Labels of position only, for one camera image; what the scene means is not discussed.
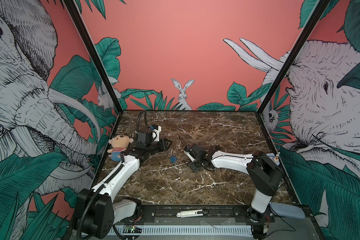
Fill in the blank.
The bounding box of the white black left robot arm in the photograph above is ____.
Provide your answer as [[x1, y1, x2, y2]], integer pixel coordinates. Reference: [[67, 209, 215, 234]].
[[71, 125, 172, 240]]

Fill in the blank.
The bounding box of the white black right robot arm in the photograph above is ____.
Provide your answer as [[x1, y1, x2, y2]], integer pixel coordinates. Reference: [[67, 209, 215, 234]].
[[184, 144, 283, 214]]

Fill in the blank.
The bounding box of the blue padlock left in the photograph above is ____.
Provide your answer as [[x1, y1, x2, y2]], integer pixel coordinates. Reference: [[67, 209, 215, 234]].
[[170, 156, 178, 164]]

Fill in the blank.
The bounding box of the plush doll striped shirt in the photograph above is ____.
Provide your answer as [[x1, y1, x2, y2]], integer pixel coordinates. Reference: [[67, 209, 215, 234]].
[[107, 135, 134, 162]]

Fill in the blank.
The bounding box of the white utility knife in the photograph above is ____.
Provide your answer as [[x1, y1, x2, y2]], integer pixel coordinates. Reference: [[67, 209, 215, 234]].
[[176, 209, 209, 218]]

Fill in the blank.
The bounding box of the small green circuit board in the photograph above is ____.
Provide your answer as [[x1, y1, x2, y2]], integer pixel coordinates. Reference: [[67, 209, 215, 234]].
[[123, 225, 143, 235]]

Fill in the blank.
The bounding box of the grey oval pad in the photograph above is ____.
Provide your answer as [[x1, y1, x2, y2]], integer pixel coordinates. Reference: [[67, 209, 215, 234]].
[[269, 203, 306, 220]]

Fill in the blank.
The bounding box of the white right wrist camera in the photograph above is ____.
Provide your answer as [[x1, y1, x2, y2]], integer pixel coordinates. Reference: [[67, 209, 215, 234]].
[[184, 150, 195, 162]]

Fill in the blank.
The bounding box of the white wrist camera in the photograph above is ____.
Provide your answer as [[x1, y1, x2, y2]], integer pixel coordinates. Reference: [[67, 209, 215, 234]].
[[151, 124, 162, 142], [184, 150, 195, 162]]

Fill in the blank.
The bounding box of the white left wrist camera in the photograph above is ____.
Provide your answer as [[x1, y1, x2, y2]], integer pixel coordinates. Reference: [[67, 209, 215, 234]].
[[151, 124, 162, 142]]

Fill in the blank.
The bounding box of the black front mounting rail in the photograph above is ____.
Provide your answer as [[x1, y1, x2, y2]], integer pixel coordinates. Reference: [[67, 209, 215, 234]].
[[120, 202, 308, 224]]

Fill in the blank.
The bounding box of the white slotted cable duct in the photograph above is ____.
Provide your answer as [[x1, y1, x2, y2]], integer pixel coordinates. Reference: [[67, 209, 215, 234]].
[[115, 225, 253, 237]]

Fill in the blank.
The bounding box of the black left frame post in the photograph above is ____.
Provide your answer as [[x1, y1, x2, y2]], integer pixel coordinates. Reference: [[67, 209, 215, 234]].
[[63, 0, 123, 116]]

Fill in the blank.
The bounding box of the black frame post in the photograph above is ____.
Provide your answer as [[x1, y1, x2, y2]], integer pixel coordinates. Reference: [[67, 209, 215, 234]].
[[257, 0, 330, 116], [63, 0, 123, 116]]

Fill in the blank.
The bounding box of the black right frame post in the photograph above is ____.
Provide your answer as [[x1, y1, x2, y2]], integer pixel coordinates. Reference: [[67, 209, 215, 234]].
[[257, 0, 330, 116]]

